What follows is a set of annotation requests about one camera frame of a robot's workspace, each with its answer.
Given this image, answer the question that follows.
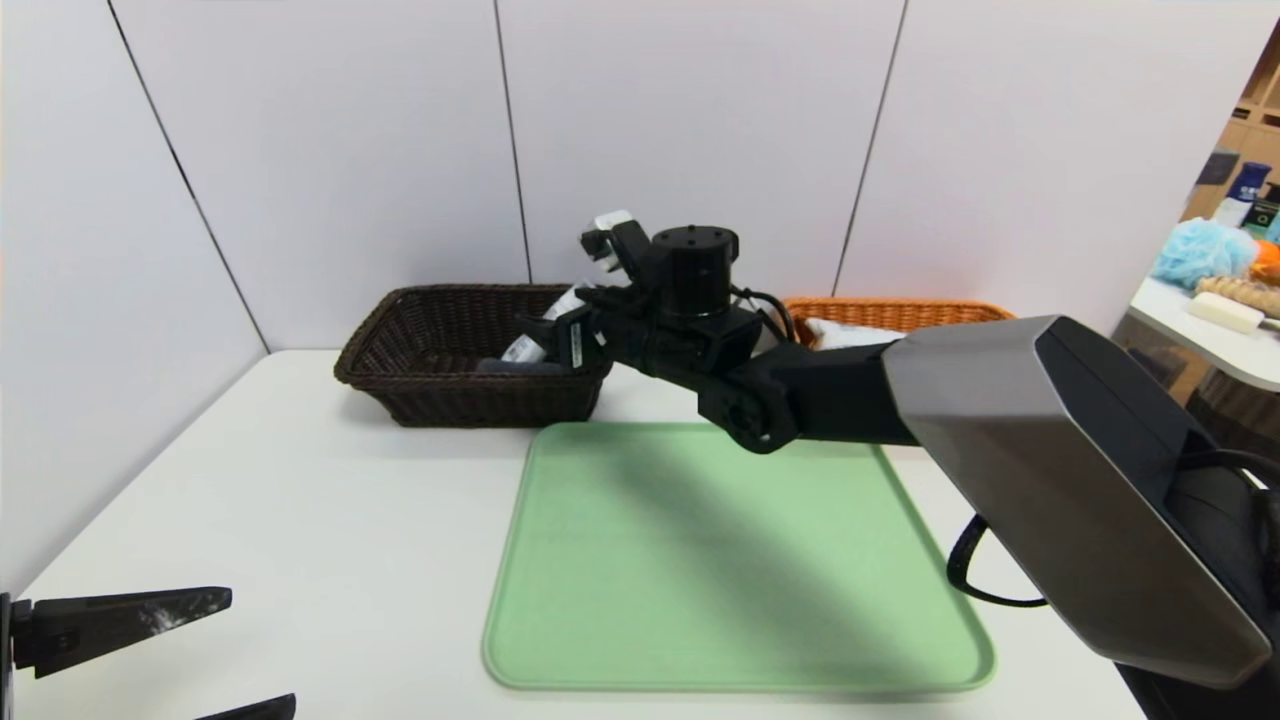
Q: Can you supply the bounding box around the woven beige brush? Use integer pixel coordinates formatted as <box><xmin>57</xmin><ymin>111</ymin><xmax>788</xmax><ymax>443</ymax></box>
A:
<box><xmin>1196</xmin><ymin>274</ymin><xmax>1280</xmax><ymax>317</ymax></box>

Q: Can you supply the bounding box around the light blue bath loofah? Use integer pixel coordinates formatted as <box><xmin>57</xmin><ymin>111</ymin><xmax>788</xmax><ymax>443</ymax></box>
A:
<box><xmin>1152</xmin><ymin>218</ymin><xmax>1261</xmax><ymax>289</ymax></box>

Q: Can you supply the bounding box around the orange wicker basket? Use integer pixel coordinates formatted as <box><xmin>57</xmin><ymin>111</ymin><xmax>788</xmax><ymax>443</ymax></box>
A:
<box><xmin>780</xmin><ymin>296</ymin><xmax>1016</xmax><ymax>351</ymax></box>

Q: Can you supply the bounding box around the white bottle with blue cap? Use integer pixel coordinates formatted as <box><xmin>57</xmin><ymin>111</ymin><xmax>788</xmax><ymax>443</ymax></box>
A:
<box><xmin>1215</xmin><ymin>160</ymin><xmax>1273</xmax><ymax>229</ymax></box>

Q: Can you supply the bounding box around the dark grey towel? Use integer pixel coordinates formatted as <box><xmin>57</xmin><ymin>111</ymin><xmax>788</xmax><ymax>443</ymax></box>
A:
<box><xmin>478</xmin><ymin>356</ymin><xmax>576</xmax><ymax>377</ymax></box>

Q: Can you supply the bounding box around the light green plastic tray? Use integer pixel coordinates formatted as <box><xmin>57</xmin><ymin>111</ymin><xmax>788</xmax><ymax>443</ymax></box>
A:
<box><xmin>481</xmin><ymin>421</ymin><xmax>998</xmax><ymax>694</ymax></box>

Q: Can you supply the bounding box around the white side table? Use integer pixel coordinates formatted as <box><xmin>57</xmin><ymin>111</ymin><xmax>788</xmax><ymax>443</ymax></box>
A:
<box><xmin>1128</xmin><ymin>274</ymin><xmax>1280</xmax><ymax>393</ymax></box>

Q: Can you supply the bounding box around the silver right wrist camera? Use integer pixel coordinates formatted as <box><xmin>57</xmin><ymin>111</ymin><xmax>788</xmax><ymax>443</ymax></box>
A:
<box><xmin>580</xmin><ymin>210</ymin><xmax>653</xmax><ymax>293</ymax></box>

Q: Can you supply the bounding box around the translucent white plastic bottle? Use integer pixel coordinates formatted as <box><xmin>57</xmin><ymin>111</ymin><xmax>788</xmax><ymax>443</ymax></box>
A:
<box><xmin>500</xmin><ymin>283</ymin><xmax>591</xmax><ymax>366</ymax></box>

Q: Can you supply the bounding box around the orange snack packet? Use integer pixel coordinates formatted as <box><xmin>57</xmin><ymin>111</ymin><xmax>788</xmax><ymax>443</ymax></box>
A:
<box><xmin>800</xmin><ymin>318</ymin><xmax>906</xmax><ymax>351</ymax></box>

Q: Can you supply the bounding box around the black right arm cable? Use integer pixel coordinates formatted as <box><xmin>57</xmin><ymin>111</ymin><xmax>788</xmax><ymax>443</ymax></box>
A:
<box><xmin>735</xmin><ymin>288</ymin><xmax>1048</xmax><ymax>608</ymax></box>

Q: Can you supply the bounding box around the wooden shelf unit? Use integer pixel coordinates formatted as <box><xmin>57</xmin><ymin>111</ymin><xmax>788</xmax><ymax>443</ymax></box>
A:
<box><xmin>1180</xmin><ymin>10</ymin><xmax>1280</xmax><ymax>221</ymax></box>

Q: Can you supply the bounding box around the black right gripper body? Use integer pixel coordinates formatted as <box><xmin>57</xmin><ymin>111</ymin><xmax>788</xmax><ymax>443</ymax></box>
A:
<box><xmin>552</xmin><ymin>304</ymin><xmax>652</xmax><ymax>374</ymax></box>

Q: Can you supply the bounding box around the white soap bar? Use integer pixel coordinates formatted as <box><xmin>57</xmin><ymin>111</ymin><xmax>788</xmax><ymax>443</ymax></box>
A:
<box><xmin>1188</xmin><ymin>292</ymin><xmax>1267</xmax><ymax>335</ymax></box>

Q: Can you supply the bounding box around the dark brown wicker basket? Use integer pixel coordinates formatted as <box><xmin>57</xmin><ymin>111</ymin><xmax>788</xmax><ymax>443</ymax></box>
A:
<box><xmin>334</xmin><ymin>284</ymin><xmax>613</xmax><ymax>429</ymax></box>

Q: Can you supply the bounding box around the dark box with green label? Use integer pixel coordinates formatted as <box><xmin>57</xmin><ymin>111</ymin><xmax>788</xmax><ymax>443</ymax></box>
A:
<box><xmin>1245</xmin><ymin>183</ymin><xmax>1280</xmax><ymax>239</ymax></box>

